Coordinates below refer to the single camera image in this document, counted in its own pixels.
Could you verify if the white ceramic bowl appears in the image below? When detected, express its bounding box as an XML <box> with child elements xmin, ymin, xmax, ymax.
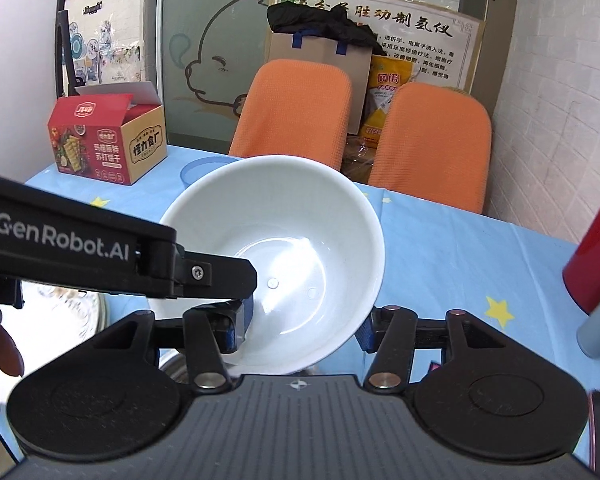
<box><xmin>160</xmin><ymin>155</ymin><xmax>386</xmax><ymax>377</ymax></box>

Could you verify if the blue plastic bowl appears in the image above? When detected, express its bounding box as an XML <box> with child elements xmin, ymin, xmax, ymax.
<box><xmin>180</xmin><ymin>155</ymin><xmax>237</xmax><ymax>188</ymax></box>

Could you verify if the stainless steel bowl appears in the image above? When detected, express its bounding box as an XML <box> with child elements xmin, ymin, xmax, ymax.
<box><xmin>159</xmin><ymin>349</ymin><xmax>188</xmax><ymax>384</ymax></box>

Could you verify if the blue cartoon tablecloth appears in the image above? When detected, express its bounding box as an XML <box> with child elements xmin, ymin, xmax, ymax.
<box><xmin>27</xmin><ymin>146</ymin><xmax>600</xmax><ymax>390</ymax></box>

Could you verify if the red cracker box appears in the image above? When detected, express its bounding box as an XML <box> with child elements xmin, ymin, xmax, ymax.
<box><xmin>47</xmin><ymin>81</ymin><xmax>166</xmax><ymax>185</ymax></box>

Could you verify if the right orange chair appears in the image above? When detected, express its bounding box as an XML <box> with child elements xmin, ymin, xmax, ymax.
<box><xmin>368</xmin><ymin>82</ymin><xmax>492</xmax><ymax>214</ymax></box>

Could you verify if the orange chair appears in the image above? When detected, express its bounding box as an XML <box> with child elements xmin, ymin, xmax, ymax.
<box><xmin>368</xmin><ymin>82</ymin><xmax>492</xmax><ymax>214</ymax></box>
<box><xmin>230</xmin><ymin>58</ymin><xmax>352</xmax><ymax>170</ymax></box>

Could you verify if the left orange chair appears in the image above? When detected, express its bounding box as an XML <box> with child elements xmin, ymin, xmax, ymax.
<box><xmin>230</xmin><ymin>58</ymin><xmax>352</xmax><ymax>170</ymax></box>

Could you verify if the red thermos jug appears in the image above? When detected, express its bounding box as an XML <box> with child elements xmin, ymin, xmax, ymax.
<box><xmin>562</xmin><ymin>211</ymin><xmax>600</xmax><ymax>314</ymax></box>

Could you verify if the yellow snack bag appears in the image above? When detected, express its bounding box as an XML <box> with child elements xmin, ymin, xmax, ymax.
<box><xmin>358</xmin><ymin>55</ymin><xmax>414</xmax><ymax>148</ymax></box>

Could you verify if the brown paper bag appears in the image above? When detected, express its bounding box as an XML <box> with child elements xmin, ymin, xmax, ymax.
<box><xmin>268</xmin><ymin>32</ymin><xmax>372</xmax><ymax>136</ymax></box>

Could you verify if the black cloth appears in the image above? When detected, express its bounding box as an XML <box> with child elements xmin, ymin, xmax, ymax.
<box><xmin>268</xmin><ymin>1</ymin><xmax>387</xmax><ymax>55</ymax></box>

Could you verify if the wall poster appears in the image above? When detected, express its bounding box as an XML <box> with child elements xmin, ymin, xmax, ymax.
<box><xmin>275</xmin><ymin>0</ymin><xmax>484</xmax><ymax>92</ymax></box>

